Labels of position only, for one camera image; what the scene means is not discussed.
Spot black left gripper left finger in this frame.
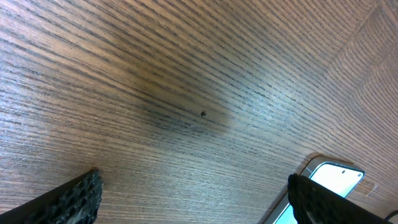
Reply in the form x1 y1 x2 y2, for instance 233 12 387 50
1 169 103 224

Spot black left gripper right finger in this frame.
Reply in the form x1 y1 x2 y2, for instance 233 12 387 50
287 174 391 224

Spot smartphone with teal screen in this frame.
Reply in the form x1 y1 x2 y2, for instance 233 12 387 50
262 156 365 224

